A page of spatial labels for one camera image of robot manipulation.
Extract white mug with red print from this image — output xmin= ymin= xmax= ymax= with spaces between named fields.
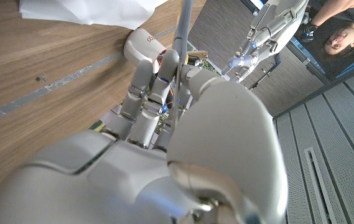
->
xmin=123 ymin=27 xmax=167 ymax=74

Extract creased white paper sheet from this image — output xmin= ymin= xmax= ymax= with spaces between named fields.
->
xmin=18 ymin=0 xmax=168 ymax=30

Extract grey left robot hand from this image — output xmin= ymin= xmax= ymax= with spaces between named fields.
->
xmin=221 ymin=0 xmax=310 ymax=83

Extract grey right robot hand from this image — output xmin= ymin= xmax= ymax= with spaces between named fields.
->
xmin=0 ymin=49 xmax=289 ymax=224

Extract yellow handled scissors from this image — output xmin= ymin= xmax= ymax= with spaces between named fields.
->
xmin=169 ymin=0 xmax=193 ymax=131

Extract person in dark shirt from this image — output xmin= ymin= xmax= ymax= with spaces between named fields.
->
xmin=299 ymin=0 xmax=354 ymax=58

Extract bare person forearm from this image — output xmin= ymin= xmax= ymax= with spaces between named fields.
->
xmin=312 ymin=0 xmax=354 ymax=28

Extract black door handle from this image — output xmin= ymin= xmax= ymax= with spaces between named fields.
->
xmin=250 ymin=54 xmax=282 ymax=91

